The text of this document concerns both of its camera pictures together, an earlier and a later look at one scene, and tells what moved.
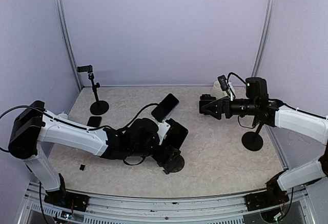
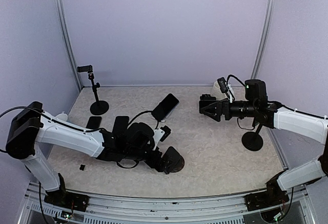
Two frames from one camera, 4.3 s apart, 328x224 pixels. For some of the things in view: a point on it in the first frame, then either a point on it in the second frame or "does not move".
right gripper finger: (209, 106) does not move
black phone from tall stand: (94, 121) does not move
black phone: (176, 134) → (120, 126)
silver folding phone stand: (166, 116) does not move
